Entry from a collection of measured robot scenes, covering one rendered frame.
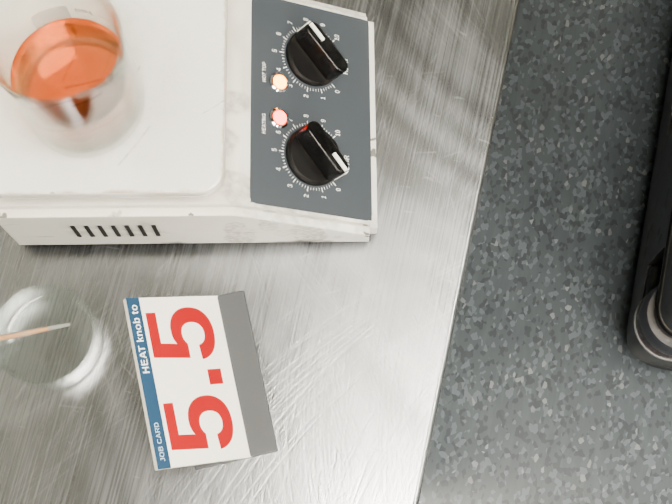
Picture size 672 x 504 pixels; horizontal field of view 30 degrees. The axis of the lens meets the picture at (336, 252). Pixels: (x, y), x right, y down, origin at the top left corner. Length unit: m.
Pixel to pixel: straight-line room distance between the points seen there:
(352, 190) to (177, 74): 0.11
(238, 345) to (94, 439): 0.09
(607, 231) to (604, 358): 0.15
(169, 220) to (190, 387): 0.09
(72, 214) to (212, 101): 0.09
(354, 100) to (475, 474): 0.81
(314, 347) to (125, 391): 0.10
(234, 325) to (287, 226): 0.07
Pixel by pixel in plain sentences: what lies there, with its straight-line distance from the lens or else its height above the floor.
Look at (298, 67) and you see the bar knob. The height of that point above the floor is 0.81.
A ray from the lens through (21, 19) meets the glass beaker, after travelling 0.61.
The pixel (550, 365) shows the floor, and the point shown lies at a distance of 1.46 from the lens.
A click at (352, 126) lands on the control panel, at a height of 0.79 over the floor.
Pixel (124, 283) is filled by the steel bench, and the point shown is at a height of 0.75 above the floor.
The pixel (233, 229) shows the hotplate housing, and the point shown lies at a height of 0.79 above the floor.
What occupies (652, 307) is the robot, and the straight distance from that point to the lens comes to 1.29.
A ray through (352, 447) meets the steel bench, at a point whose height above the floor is 0.75.
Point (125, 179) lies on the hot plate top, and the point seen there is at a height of 0.84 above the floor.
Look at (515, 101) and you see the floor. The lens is 1.55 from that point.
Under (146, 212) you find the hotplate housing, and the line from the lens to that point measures 0.64.
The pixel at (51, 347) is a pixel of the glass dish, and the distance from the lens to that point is 0.70.
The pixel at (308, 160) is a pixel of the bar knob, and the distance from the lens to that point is 0.66.
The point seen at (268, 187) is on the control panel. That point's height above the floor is 0.81.
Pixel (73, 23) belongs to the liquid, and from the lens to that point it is 0.62.
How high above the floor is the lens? 1.42
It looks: 75 degrees down
